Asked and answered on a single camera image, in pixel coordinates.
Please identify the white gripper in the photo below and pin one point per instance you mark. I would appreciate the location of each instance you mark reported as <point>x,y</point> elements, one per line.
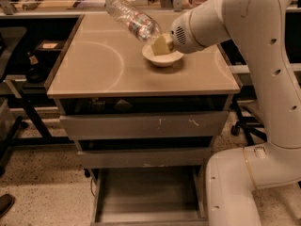
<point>181,36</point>

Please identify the clear plastic water bottle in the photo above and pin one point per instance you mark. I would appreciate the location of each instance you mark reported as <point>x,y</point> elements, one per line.
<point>137,22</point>

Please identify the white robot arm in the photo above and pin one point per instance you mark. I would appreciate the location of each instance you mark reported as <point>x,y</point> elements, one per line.
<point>257,27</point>

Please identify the grey top drawer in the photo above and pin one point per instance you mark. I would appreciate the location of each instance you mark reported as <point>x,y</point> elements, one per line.
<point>120,126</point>

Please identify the grey drawer cabinet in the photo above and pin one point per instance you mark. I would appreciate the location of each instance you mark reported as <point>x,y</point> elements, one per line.
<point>102,71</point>

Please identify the grey middle drawer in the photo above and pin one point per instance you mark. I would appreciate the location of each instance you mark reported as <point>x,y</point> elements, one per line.
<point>145,158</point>

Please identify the dark bottle under desk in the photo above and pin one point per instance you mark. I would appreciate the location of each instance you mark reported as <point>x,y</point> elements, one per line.
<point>38,72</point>

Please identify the open grey bottom drawer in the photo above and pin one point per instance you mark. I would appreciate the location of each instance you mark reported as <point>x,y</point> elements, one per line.
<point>171,196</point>

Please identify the white paper bowl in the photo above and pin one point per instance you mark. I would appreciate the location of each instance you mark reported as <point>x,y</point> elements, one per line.
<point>160,61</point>

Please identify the black office chair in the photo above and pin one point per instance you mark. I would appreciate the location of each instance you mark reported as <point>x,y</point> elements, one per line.
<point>247,122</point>

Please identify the black box with label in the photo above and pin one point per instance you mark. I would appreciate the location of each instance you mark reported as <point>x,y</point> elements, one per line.
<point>50,45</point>

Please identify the dark shoe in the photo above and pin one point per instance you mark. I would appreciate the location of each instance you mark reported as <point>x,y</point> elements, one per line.
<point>6,202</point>

